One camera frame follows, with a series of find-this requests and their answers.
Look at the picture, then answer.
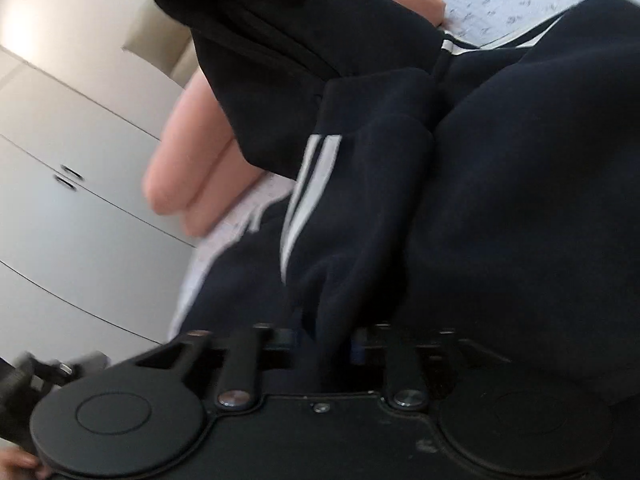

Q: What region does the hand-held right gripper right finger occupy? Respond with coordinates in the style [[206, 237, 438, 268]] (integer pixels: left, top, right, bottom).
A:
[[351, 324, 501, 411]]

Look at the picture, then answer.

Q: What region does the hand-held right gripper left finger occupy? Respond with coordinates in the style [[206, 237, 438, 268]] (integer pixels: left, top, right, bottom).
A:
[[132, 324, 301, 411]]

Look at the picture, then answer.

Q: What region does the navy jacket with white stripes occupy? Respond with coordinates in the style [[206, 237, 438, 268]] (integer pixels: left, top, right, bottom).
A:
[[152, 0, 640, 406]]

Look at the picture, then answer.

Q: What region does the person's left hand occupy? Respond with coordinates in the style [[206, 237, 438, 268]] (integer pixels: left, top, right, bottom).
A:
[[0, 449, 52, 480]]

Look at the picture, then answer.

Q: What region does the white wardrobe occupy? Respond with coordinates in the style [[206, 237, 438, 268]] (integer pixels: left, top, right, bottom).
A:
[[0, 45, 198, 361]]

